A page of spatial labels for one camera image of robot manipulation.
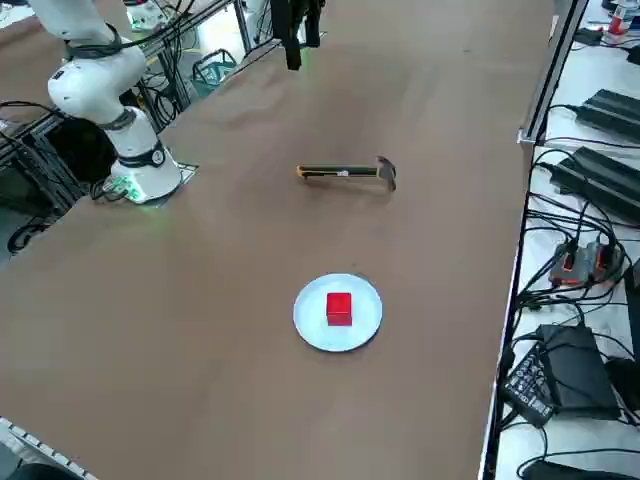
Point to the black power adapter brick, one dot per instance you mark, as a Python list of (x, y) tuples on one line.
[(615, 112), (600, 182)]

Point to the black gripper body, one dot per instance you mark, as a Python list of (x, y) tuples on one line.
[(297, 5)]

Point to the light blue round plate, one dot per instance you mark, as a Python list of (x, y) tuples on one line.
[(310, 325)]

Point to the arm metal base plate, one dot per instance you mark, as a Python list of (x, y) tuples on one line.
[(187, 172)]

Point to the small black adapter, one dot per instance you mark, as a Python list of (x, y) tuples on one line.
[(590, 36)]

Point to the bottle with red label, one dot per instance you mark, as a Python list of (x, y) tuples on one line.
[(620, 22)]

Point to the black equipment rack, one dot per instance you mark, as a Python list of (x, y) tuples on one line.
[(75, 150)]

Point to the black rounded device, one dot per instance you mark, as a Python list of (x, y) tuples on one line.
[(625, 382)]

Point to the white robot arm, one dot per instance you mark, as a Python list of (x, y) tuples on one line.
[(95, 85)]

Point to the black flat device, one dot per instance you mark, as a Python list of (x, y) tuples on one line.
[(565, 471)]

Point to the white perforated rail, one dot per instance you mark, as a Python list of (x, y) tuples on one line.
[(30, 442)]

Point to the red wooden cube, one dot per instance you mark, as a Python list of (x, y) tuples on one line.
[(339, 307)]

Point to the aluminium frame post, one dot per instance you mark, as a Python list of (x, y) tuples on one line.
[(550, 75)]

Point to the black box device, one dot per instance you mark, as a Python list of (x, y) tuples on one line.
[(580, 370)]

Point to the black dotted panel device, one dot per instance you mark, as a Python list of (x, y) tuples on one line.
[(527, 387)]

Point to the orange grey power strip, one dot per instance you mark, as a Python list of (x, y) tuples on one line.
[(582, 262)]

